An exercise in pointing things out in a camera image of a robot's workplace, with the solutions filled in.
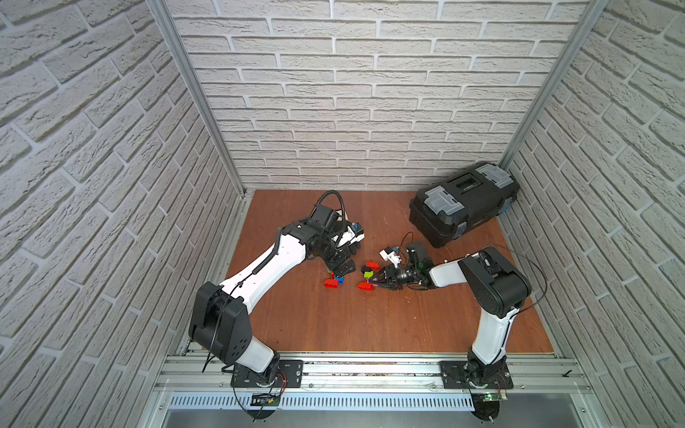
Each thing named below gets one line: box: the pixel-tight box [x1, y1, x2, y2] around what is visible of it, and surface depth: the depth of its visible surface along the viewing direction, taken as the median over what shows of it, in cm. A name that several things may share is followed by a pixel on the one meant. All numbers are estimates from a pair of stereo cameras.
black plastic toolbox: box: [408, 162, 520, 248], surface depth 99 cm
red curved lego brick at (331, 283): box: [323, 278, 340, 289], surface depth 91 cm
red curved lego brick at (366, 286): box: [356, 281, 375, 292], surface depth 90 cm
